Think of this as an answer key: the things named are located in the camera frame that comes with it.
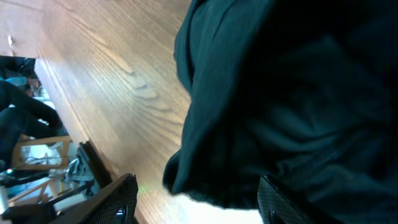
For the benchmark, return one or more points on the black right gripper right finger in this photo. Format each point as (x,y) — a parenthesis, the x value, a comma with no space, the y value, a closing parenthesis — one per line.
(278,204)

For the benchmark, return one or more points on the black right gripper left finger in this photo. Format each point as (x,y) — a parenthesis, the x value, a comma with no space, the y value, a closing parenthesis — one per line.
(116,203)

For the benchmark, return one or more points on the black t-shirt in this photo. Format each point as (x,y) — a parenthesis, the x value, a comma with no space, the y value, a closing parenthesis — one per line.
(305,91)

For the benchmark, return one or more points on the seated person in black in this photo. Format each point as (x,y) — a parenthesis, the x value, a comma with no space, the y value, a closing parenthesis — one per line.
(21,114)

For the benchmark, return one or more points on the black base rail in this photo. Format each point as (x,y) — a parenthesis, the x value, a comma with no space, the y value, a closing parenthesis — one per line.
(87,168)

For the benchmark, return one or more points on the wooden chair frame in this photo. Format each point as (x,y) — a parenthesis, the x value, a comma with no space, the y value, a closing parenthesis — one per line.
(39,165)

